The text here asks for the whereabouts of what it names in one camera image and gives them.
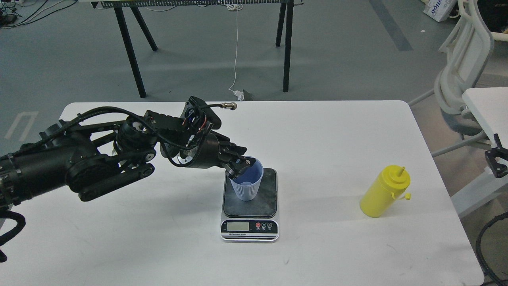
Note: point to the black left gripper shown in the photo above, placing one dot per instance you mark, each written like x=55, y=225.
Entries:
x=213, y=150

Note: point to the blue plastic cup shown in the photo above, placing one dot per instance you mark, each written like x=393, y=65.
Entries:
x=247, y=185

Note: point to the yellow squeeze bottle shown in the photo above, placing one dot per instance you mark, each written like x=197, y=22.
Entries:
x=389, y=186

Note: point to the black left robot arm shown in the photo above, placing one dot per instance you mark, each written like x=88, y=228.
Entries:
x=107, y=148

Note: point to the digital kitchen scale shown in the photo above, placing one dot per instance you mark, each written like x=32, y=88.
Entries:
x=255, y=220

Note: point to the grey power adapter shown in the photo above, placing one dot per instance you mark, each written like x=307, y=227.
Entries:
x=244, y=95

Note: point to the white office chair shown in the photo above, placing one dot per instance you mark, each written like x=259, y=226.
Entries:
x=467, y=49

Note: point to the black trestle table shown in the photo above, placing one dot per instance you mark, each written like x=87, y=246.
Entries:
x=208, y=22

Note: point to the white cardboard box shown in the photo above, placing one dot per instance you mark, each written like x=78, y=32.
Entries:
x=439, y=10

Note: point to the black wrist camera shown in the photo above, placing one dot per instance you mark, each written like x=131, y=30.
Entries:
x=197, y=114

